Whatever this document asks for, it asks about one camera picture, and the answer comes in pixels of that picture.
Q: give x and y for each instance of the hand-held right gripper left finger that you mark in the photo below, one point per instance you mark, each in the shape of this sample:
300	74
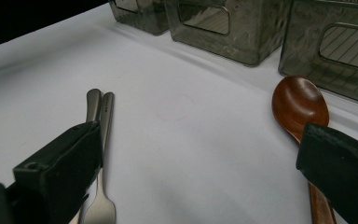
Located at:
59	174

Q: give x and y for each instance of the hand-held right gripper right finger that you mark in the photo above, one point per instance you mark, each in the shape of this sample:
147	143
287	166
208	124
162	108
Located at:
341	168

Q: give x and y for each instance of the silver metal fork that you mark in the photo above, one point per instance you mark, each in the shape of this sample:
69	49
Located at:
107	112

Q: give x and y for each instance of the brown wooden spoon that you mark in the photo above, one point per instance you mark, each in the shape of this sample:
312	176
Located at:
295	102

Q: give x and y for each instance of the smoky clear plastic bin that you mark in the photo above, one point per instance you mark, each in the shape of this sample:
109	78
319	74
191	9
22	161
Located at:
146	18
245	43
304	46

